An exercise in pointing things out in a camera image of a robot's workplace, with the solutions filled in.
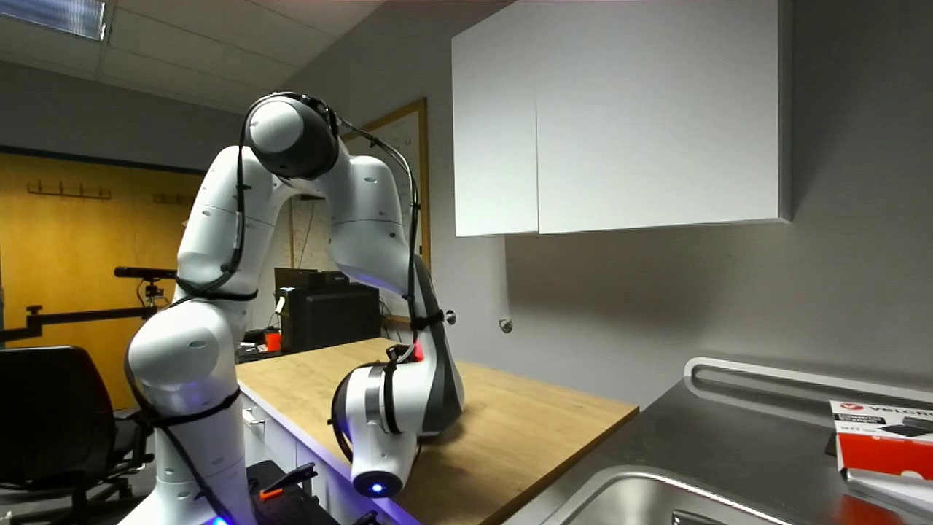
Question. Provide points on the red plastic cup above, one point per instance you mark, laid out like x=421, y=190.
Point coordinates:
x=411, y=351

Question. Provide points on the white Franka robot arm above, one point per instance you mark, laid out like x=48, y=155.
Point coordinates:
x=208, y=293

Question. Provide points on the wood framed door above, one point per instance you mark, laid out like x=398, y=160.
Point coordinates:
x=410, y=148

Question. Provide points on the black box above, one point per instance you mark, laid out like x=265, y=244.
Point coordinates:
x=328, y=312

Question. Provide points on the black clamp device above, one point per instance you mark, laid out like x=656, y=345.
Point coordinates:
x=287, y=491

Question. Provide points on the stainless steel sink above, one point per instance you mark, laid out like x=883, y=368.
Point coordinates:
x=643, y=501

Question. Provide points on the black office chair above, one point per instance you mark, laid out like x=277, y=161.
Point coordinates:
x=54, y=414

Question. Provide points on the red and white box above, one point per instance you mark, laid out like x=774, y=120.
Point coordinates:
x=883, y=449

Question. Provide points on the square ceiling light panel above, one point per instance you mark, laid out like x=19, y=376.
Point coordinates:
x=54, y=15

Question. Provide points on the round grey wall socket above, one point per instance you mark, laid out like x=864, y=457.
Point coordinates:
x=506, y=325

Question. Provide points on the white wall cabinet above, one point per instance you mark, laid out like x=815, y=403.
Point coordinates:
x=622, y=119

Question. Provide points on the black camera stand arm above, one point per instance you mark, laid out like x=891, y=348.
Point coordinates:
x=89, y=314

